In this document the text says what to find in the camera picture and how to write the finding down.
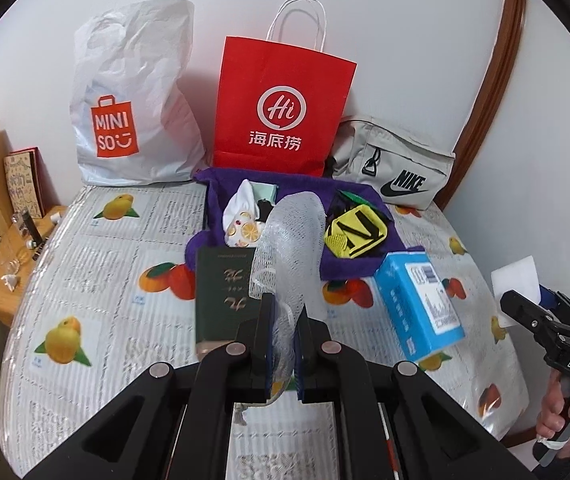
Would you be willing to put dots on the blue tissue box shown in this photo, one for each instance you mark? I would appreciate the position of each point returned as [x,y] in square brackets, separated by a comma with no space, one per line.
[410,305]

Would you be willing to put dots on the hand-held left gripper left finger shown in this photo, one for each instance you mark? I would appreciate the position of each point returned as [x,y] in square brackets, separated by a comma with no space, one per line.
[267,360]

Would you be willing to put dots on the lemon print white cloth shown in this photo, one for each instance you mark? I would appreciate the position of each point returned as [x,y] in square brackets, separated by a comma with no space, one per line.
[245,230]

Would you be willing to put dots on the white cotton glove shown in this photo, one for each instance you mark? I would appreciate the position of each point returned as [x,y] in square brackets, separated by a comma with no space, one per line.
[242,197]

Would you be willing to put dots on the white paper piece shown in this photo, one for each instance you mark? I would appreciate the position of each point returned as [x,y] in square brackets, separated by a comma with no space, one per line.
[515,280]

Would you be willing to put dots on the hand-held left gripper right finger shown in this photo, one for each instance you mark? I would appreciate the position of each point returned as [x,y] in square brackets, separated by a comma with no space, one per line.
[301,360]

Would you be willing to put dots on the white foam net sleeve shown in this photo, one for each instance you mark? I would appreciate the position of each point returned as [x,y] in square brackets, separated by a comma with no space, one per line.
[290,240]

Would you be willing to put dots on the person's right hand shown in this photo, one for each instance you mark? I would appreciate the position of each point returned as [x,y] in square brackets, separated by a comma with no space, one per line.
[550,412]

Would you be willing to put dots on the dark green book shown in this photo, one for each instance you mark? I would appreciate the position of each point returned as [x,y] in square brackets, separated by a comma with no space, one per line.
[215,300]

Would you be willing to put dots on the yellow black mesh cloth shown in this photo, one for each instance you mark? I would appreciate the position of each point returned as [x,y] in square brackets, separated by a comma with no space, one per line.
[337,240]

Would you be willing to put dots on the grey waist bag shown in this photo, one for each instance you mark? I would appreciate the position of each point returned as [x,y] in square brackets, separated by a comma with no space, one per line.
[390,155]

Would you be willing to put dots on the wooden door frame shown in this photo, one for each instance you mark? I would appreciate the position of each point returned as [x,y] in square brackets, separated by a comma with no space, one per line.
[505,60]

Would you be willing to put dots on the illustrated notebook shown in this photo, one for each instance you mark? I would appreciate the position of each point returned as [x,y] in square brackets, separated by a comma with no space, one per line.
[22,185]

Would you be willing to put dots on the black bottle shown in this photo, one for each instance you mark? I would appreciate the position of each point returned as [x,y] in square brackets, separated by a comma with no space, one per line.
[30,235]

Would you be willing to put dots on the red book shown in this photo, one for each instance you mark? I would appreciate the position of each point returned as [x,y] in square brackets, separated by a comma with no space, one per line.
[37,180]

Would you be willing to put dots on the red paper bag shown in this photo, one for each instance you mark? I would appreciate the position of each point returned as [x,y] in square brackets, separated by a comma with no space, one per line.
[275,75]

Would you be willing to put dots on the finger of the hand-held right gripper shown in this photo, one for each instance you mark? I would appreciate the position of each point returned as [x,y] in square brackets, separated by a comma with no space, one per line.
[565,310]
[527,317]

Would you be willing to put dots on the white plastic shopping bag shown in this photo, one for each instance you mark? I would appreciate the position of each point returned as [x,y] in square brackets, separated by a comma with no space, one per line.
[135,60]

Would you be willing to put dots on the small black object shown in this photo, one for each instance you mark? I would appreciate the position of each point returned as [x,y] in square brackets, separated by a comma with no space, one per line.
[265,209]

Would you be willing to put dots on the mint green packet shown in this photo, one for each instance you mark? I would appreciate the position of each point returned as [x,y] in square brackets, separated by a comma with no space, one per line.
[267,191]

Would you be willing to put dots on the crumpled white tissue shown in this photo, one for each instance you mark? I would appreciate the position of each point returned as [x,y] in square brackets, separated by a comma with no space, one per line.
[11,281]

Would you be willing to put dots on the purple towel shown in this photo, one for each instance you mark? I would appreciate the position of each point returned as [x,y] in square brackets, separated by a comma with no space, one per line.
[215,185]

